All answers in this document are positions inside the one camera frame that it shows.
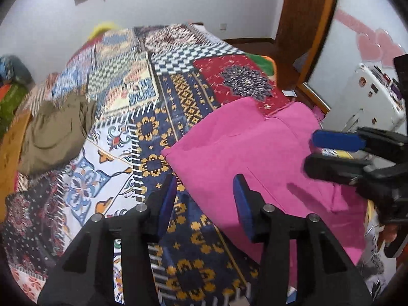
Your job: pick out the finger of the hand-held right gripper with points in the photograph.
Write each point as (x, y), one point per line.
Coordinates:
(334, 169)
(338, 140)

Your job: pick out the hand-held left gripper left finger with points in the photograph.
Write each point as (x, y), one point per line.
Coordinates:
(167, 204)

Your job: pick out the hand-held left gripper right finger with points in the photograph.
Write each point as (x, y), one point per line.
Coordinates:
(242, 207)

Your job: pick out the pink pants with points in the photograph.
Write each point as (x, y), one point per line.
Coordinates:
(239, 146)

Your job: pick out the olive green pants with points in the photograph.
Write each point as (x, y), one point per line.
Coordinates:
(54, 134)

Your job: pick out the white appliance with stickers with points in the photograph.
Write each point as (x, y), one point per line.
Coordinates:
(366, 98)

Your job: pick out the white paper slip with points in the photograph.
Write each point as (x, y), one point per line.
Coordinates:
(288, 93)

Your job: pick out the green fleece blanket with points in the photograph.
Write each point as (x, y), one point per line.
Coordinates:
(266, 63)

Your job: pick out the patchwork printed blanket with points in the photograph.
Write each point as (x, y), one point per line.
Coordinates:
(178, 95)

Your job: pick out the wooden wardrobe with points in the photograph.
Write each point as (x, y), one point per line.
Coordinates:
(360, 22)

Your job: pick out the brown wooden door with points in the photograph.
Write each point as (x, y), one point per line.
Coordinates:
(302, 12)

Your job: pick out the wooden laptop table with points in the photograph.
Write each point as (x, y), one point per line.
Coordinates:
(9, 153)

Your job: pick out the yellow curved object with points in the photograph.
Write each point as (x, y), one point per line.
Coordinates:
(102, 28)

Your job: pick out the white wall socket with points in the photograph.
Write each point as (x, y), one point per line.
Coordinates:
(224, 25)

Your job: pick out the wooden bed frame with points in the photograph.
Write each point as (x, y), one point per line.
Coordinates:
(197, 24)

